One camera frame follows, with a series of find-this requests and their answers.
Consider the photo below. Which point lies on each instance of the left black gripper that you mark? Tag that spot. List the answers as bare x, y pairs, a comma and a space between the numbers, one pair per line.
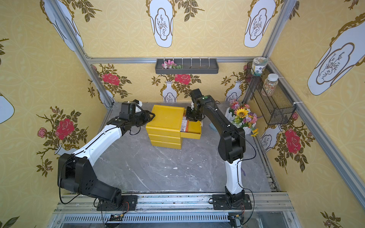
141, 116

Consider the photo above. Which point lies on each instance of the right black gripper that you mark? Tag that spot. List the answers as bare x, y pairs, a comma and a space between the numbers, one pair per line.
192, 113

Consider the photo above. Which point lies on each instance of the yellow top drawer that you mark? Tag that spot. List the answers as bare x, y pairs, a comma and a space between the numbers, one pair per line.
194, 131

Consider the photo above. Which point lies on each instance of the yellow plastic drawer cabinet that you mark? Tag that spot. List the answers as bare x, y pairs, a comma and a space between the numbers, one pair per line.
165, 128

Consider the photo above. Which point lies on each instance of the orange white seed bag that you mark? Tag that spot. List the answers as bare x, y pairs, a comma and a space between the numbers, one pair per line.
184, 125

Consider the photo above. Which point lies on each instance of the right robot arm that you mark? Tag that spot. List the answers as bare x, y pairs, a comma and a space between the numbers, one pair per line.
232, 143

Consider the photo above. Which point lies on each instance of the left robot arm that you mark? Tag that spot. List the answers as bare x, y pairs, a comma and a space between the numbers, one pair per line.
75, 171

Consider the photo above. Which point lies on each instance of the light blue plastic dustpan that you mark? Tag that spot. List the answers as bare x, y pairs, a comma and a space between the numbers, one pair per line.
211, 125

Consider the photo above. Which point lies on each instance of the white picket fence planter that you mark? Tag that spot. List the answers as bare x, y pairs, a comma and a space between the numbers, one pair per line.
230, 116

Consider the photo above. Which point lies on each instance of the artificial flower bouquet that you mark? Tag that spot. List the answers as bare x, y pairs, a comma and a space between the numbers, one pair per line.
244, 115

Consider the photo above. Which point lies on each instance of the small pink artificial flowers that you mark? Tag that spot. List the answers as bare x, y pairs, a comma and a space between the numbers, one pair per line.
170, 64

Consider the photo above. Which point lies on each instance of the patterned jar white lid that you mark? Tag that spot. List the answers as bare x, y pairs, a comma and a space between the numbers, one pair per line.
258, 66

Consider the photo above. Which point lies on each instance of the clear jar white lid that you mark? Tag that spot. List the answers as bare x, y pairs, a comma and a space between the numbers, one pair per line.
270, 85

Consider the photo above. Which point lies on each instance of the small circuit board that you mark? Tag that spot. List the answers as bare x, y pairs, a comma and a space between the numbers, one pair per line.
116, 217

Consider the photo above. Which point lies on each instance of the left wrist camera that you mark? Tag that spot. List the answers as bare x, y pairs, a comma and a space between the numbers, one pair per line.
129, 109

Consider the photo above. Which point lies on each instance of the grey wall shelf tray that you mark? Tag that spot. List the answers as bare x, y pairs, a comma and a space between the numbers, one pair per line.
189, 66

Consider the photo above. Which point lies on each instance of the black wire mesh basket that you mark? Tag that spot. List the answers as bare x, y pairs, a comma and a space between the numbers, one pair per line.
277, 108

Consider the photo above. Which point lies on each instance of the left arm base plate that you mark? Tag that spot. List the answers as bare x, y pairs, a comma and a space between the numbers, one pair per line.
120, 203

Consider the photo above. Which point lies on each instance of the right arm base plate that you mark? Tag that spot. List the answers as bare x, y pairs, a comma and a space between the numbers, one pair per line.
224, 202

